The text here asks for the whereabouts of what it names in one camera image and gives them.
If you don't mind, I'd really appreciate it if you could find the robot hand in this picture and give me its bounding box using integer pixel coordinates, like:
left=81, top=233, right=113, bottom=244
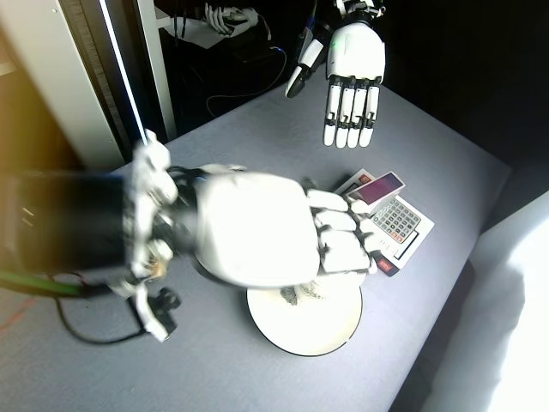
left=192, top=162, right=381, bottom=289
left=284, top=23, right=388, bottom=150

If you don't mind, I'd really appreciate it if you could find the small purple-topped box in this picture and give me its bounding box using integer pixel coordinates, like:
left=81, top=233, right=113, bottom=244
left=342, top=171, right=407, bottom=215

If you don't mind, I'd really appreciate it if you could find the white plate dark rim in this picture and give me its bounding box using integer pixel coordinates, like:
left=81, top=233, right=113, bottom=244
left=246, top=274, right=364, bottom=357

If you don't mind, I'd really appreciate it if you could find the spare white robot hand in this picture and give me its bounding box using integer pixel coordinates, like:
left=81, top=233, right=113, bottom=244
left=203, top=3, right=261, bottom=35

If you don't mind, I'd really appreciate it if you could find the white calculator box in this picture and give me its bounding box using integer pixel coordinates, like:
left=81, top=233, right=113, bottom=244
left=332, top=167, right=436, bottom=278

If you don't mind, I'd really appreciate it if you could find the white paper sheet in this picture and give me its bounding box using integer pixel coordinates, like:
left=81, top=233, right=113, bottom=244
left=165, top=16, right=228, bottom=51

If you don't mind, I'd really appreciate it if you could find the white cabinet panel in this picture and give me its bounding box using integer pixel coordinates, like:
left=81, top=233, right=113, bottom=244
left=0, top=0, right=130, bottom=168

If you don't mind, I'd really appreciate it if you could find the thin black cable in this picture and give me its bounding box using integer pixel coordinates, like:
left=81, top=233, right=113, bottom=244
left=205, top=45, right=288, bottom=119

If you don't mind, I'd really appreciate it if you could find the black wrist camera white bracket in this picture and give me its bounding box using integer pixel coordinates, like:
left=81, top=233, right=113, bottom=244
left=128, top=282, right=182, bottom=344

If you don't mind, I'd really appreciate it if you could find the white cabinet post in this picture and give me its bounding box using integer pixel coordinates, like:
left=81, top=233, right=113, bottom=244
left=136, top=0, right=178, bottom=141

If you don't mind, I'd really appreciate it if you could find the black camera cable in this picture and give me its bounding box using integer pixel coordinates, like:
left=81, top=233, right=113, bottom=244
left=54, top=295, right=147, bottom=346

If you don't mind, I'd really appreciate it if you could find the green cable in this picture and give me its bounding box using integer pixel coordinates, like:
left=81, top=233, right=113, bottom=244
left=0, top=270, right=87, bottom=298

